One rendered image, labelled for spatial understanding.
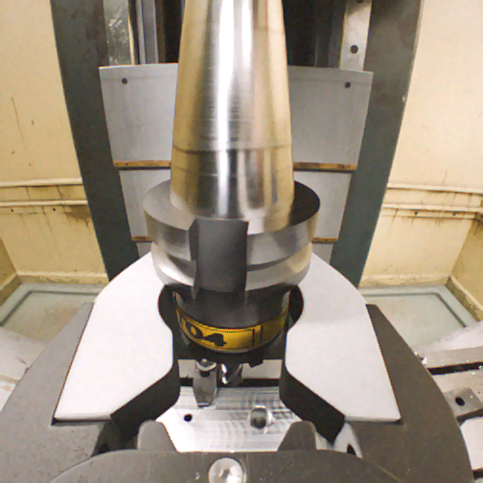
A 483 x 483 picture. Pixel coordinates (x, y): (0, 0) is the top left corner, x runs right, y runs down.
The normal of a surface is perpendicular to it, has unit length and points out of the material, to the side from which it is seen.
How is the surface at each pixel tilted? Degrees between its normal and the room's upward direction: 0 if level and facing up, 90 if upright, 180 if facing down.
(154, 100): 90
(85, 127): 90
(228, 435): 0
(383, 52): 90
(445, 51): 90
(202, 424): 0
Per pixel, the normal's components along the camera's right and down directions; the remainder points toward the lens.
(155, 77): 0.03, 0.52
